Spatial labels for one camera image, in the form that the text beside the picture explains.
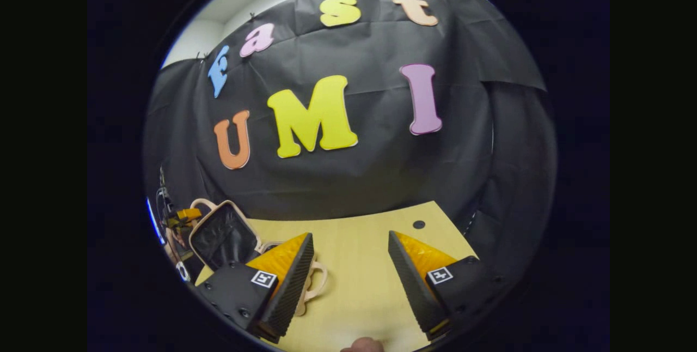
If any beige suitcase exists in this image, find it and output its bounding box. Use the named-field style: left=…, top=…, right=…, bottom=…
left=188, top=198, right=329, bottom=317

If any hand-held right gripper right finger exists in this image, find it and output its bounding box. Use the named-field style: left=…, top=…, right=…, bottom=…
left=388, top=230, right=510, bottom=342

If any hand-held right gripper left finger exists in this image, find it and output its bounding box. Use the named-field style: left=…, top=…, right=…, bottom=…
left=195, top=232, right=316, bottom=345

